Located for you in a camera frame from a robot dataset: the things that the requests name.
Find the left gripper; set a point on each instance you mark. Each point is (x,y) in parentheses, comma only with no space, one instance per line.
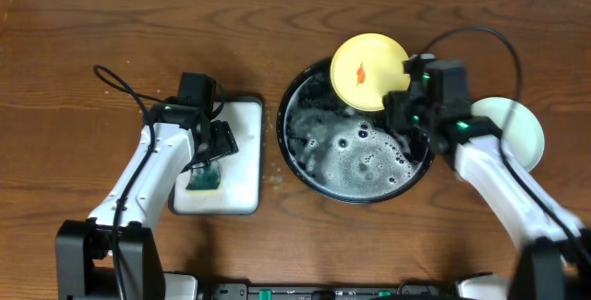
(221,142)

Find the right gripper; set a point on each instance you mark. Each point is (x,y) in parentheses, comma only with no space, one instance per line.
(395,109)

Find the green sponge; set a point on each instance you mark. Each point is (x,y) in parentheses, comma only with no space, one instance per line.
(204,177)

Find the yellow plate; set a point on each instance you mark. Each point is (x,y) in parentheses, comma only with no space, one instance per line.
(365,68)

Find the light green plate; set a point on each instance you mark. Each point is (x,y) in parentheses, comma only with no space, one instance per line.
(525,135)

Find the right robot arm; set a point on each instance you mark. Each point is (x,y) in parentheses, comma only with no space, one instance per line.
(554,244)

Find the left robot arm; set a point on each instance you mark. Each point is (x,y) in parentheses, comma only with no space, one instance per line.
(112,254)

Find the white rectangular sponge tray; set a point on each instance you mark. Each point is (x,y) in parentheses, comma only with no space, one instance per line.
(238,192)

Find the round black tray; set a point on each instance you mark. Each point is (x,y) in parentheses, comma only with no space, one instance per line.
(343,153)

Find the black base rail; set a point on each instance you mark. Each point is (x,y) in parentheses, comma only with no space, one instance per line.
(406,290)

